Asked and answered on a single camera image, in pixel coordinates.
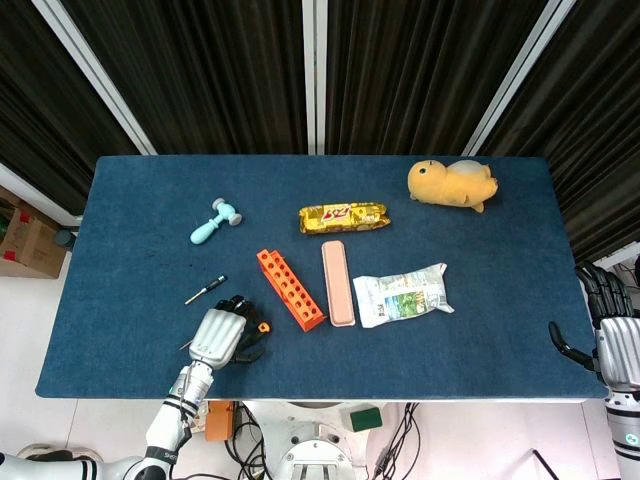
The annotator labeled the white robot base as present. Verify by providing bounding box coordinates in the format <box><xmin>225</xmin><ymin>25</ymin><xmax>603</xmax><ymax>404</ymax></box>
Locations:
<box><xmin>239</xmin><ymin>399</ymin><xmax>401</xmax><ymax>480</ymax></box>

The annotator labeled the orange test tube rack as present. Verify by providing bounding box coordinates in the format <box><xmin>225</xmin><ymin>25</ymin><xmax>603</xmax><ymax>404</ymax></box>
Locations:
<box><xmin>256</xmin><ymin>248</ymin><xmax>327</xmax><ymax>334</ymax></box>

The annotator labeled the white printed snack bag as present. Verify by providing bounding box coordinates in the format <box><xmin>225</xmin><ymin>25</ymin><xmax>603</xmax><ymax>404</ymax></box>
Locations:
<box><xmin>352</xmin><ymin>262</ymin><xmax>456</xmax><ymax>330</ymax></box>

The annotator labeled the blue table mat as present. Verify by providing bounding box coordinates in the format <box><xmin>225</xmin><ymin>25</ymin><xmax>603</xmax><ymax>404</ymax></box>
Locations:
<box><xmin>34</xmin><ymin>154</ymin><xmax>609</xmax><ymax>401</ymax></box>

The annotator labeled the black yellow handled screwdriver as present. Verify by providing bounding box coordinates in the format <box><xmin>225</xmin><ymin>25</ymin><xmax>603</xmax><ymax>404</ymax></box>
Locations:
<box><xmin>243</xmin><ymin>313</ymin><xmax>273</xmax><ymax>346</ymax></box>

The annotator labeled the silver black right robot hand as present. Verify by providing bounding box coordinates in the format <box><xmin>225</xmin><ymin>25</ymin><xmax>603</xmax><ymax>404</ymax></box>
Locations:
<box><xmin>548</xmin><ymin>262</ymin><xmax>640</xmax><ymax>386</ymax></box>

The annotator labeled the light blue toy hammer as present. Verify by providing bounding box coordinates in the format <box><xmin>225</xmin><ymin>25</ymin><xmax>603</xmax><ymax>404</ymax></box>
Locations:
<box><xmin>189</xmin><ymin>197</ymin><xmax>244</xmax><ymax>246</ymax></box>

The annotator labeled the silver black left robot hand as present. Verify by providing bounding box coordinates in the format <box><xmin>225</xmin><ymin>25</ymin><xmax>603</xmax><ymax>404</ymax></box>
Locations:
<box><xmin>187</xmin><ymin>294</ymin><xmax>274</xmax><ymax>371</ymax></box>

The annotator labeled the dark pleated curtain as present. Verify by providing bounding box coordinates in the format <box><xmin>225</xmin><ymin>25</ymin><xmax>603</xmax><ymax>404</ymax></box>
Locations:
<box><xmin>0</xmin><ymin>0</ymin><xmax>640</xmax><ymax>264</ymax></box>

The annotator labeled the orange box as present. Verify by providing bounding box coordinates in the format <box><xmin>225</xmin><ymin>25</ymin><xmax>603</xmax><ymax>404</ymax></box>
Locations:
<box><xmin>204</xmin><ymin>400</ymin><xmax>236</xmax><ymax>442</ymax></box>

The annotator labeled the brown cardboard box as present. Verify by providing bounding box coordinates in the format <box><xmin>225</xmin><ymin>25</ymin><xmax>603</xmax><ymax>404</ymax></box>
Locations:
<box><xmin>0</xmin><ymin>185</ymin><xmax>69</xmax><ymax>280</ymax></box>

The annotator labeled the small black precision screwdriver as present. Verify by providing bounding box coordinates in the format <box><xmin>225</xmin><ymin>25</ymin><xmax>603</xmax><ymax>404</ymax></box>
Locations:
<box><xmin>184</xmin><ymin>274</ymin><xmax>229</xmax><ymax>306</ymax></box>

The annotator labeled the yellow biscuit pack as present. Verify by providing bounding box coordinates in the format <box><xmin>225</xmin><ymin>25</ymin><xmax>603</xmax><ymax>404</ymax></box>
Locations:
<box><xmin>298</xmin><ymin>201</ymin><xmax>392</xmax><ymax>235</ymax></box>

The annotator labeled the yellow plush animal toy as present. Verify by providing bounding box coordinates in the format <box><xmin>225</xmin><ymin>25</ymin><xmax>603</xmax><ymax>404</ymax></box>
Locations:
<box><xmin>406</xmin><ymin>158</ymin><xmax>500</xmax><ymax>215</ymax></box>

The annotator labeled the black cable bundle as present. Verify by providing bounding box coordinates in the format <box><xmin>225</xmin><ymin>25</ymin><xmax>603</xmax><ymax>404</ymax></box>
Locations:
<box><xmin>367</xmin><ymin>401</ymin><xmax>422</xmax><ymax>480</ymax></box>
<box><xmin>223</xmin><ymin>402</ymin><xmax>269</xmax><ymax>480</ymax></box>

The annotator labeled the pink oblong case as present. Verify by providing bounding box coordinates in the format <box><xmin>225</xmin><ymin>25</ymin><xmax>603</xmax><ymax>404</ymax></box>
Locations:
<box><xmin>320</xmin><ymin>240</ymin><xmax>357</xmax><ymax>328</ymax></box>

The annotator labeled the white partition post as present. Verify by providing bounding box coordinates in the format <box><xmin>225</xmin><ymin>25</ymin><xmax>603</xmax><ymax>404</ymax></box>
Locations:
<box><xmin>461</xmin><ymin>0</ymin><xmax>577</xmax><ymax>157</ymax></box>
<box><xmin>301</xmin><ymin>0</ymin><xmax>329</xmax><ymax>156</ymax></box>
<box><xmin>32</xmin><ymin>0</ymin><xmax>159</xmax><ymax>156</ymax></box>

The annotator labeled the green block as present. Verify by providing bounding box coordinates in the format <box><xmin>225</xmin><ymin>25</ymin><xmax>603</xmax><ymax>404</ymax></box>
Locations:
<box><xmin>349</xmin><ymin>407</ymin><xmax>384</xmax><ymax>434</ymax></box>

